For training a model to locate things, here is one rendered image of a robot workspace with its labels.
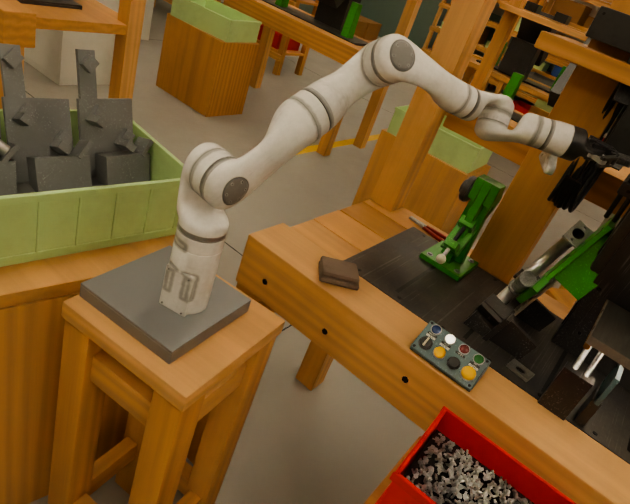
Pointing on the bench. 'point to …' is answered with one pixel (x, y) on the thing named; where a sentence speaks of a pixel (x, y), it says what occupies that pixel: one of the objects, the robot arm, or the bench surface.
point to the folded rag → (339, 273)
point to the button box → (450, 356)
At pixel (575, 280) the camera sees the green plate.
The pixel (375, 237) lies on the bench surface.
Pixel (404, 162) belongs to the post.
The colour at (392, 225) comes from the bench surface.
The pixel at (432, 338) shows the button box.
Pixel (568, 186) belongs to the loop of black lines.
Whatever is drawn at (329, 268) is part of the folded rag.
